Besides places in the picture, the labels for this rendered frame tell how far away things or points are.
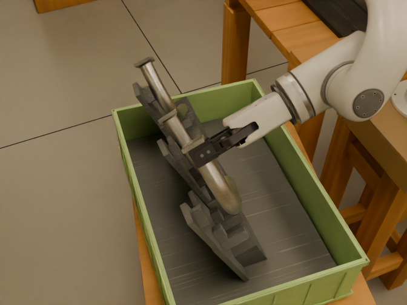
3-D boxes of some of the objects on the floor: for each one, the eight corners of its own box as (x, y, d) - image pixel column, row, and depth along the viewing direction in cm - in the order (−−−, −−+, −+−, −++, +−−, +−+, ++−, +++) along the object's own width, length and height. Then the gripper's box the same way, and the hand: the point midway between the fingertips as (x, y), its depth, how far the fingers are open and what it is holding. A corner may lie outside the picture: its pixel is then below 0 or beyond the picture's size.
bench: (532, 143, 251) (649, -12, 185) (278, 232, 214) (311, 79, 149) (443, 65, 294) (512, -82, 228) (218, 129, 257) (223, -25, 192)
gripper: (311, 124, 70) (203, 188, 71) (292, 117, 86) (205, 169, 88) (286, 80, 69) (177, 145, 71) (271, 81, 85) (183, 134, 87)
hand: (203, 152), depth 79 cm, fingers closed on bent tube, 3 cm apart
